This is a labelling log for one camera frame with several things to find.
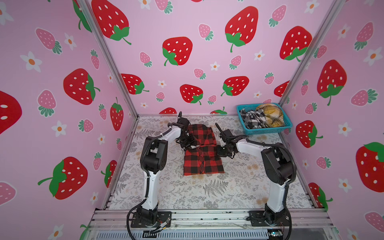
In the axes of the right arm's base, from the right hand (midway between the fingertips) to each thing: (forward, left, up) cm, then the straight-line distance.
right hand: (215, 153), depth 97 cm
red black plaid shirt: (-6, +7, +4) cm, 10 cm away
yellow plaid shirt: (+32, -41, +8) cm, 52 cm away
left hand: (+4, +13, +2) cm, 14 cm away
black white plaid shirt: (+27, -26, +8) cm, 39 cm away
